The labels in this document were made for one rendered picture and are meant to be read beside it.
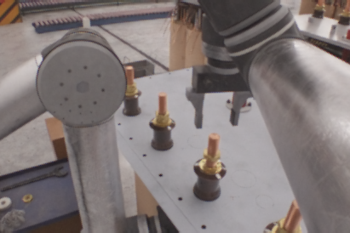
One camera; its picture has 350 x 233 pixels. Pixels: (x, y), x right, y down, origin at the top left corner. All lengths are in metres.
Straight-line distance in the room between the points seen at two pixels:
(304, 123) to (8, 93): 0.64
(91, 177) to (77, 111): 0.15
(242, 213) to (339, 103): 0.65
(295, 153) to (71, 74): 0.35
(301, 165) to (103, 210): 0.48
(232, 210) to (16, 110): 0.62
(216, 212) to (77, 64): 0.55
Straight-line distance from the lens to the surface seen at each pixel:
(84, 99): 0.46
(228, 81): 0.61
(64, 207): 1.51
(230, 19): 0.38
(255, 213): 0.82
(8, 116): 0.73
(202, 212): 0.79
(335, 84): 0.21
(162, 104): 0.90
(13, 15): 10.80
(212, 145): 0.71
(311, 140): 0.17
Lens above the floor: 1.97
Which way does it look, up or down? 31 degrees down
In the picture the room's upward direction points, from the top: 2 degrees clockwise
